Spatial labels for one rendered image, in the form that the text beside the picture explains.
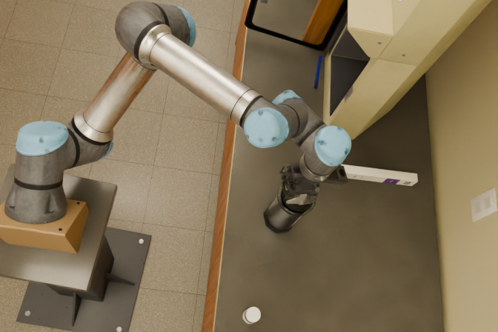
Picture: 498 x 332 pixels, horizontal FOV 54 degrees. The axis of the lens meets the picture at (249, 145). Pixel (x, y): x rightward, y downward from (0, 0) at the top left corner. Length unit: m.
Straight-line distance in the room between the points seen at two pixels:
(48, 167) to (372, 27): 0.86
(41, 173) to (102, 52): 1.68
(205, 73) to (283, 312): 0.81
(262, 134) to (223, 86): 0.13
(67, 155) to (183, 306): 1.27
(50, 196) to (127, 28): 0.50
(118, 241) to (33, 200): 1.17
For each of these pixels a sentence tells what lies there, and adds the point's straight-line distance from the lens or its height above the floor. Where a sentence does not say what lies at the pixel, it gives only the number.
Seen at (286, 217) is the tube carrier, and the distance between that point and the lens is 1.41.
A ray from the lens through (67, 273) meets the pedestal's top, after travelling 1.52.
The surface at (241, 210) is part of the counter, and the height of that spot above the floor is 0.94.
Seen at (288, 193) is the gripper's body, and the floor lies 1.32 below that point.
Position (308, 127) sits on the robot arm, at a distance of 1.04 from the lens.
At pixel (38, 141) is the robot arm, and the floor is 1.26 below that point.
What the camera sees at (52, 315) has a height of 0.02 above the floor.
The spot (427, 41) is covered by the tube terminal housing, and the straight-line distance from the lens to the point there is 1.30.
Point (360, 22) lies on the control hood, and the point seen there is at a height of 1.51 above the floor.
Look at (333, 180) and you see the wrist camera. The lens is 1.21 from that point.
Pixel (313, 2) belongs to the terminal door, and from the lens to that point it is 1.66.
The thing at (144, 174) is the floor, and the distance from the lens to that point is 2.58.
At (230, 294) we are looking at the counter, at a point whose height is 0.94.
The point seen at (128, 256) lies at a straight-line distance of 2.45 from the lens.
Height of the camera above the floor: 2.42
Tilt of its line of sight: 64 degrees down
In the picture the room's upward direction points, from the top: 23 degrees clockwise
